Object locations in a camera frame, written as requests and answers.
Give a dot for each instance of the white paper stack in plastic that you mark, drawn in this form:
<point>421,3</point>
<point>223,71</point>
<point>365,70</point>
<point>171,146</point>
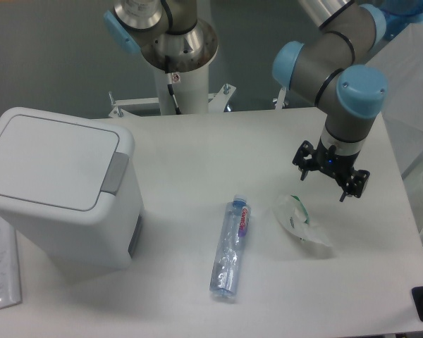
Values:
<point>10,286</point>

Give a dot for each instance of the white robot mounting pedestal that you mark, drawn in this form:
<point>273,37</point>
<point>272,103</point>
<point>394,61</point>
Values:
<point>177,94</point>

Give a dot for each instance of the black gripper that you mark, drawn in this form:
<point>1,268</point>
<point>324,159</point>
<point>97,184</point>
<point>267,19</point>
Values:
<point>338,167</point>

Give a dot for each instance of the white plastic trash can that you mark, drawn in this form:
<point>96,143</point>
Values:
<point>69,185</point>

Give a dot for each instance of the clear plastic water bottle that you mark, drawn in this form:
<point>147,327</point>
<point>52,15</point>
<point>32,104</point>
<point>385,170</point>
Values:
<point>230,248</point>

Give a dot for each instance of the crumpled clear plastic wrapper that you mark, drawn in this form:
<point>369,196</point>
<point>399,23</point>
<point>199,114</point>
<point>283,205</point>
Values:
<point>292,215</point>

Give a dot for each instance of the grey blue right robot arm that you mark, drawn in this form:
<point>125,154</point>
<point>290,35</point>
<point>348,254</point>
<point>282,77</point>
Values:
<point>327,74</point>

